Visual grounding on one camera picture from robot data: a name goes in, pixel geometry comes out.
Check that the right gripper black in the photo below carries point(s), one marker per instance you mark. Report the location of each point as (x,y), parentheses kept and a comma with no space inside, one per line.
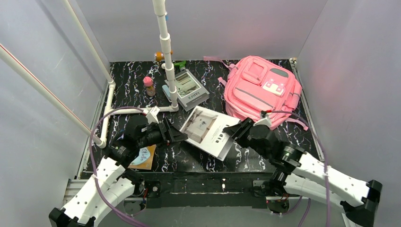
(245,131)

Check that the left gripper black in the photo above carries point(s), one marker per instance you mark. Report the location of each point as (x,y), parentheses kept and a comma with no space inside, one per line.
(167,132)

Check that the white inedita book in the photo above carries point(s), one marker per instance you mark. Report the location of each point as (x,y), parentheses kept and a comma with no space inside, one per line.
(204,128)

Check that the grey ianra book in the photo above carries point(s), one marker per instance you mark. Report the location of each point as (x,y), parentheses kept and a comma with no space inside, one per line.
(189,91)

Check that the pink student backpack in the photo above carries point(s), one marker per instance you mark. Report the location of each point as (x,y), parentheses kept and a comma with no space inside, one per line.
(255,84)

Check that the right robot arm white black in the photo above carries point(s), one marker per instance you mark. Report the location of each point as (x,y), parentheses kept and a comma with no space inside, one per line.
(298,172)

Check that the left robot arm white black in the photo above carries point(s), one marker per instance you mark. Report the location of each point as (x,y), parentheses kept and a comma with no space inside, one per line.
(113,180)

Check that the orange children's book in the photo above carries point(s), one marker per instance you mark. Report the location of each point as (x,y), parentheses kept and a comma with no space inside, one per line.
(145,158)

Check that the light blue eraser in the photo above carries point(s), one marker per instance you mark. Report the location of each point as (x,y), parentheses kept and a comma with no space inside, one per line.
(166,91)

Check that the pink cap bottle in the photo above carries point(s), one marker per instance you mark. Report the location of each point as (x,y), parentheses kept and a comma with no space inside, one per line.
(149,85)

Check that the green white marker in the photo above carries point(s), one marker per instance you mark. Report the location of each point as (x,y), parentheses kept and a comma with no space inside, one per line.
(181,65)

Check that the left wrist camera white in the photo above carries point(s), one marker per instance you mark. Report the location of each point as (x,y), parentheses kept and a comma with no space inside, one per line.
(151,115)

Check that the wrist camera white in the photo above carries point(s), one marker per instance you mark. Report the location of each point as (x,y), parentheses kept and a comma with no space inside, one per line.
(151,115)
(264,119)

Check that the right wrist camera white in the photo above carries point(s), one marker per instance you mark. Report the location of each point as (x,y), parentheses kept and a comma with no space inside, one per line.
(264,119)

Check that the orange bottle at wall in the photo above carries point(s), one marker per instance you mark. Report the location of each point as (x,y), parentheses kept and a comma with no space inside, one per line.
(160,56)

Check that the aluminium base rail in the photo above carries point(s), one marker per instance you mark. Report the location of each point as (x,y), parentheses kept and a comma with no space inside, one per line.
(212,192)

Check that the white pvc pipe frame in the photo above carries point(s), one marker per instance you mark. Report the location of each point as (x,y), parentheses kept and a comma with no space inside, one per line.
(165,40)

